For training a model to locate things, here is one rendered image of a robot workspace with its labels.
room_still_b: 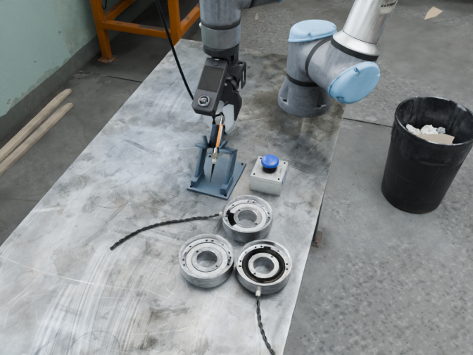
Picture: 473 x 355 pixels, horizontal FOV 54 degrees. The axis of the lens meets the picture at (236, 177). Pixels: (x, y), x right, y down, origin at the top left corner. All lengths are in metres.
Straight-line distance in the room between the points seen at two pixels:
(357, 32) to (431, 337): 1.17
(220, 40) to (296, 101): 0.43
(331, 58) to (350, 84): 0.08
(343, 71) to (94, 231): 0.65
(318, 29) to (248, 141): 0.32
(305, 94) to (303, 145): 0.15
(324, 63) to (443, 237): 1.24
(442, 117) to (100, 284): 1.70
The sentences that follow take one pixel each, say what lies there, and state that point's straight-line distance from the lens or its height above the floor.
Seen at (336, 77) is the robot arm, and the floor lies 0.99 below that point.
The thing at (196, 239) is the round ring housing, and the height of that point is 0.83.
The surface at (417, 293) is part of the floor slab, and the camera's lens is 1.97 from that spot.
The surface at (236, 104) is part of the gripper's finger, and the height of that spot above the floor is 1.00.
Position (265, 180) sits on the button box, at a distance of 1.03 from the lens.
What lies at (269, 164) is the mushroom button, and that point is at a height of 0.87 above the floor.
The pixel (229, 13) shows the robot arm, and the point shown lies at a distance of 0.88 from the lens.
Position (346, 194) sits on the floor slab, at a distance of 2.24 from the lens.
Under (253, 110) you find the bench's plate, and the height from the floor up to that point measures 0.80.
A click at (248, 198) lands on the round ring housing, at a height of 0.83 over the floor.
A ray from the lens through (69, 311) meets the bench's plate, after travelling 0.92.
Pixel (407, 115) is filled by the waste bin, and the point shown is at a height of 0.35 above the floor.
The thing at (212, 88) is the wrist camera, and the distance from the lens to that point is 0.91.
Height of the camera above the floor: 1.55
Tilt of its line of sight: 43 degrees down
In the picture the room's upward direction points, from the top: straight up
